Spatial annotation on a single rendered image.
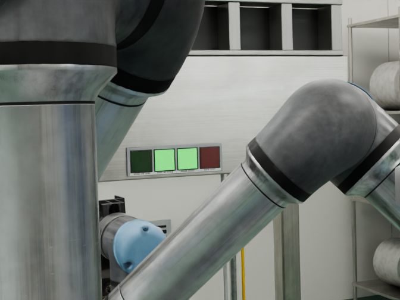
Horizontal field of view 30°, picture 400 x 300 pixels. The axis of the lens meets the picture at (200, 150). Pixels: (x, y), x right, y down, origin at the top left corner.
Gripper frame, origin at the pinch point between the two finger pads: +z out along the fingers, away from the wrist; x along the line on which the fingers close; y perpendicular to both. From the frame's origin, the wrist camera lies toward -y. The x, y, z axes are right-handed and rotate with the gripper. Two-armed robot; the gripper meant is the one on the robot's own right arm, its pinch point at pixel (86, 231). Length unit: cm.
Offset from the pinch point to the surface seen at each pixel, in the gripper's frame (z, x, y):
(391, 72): 231, -241, 35
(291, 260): 56, -73, -25
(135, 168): 39.6, -22.1, 7.3
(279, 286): 59, -70, -32
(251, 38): 48, -59, 39
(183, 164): 40, -34, 7
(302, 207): 273, -201, -46
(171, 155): 40, -32, 10
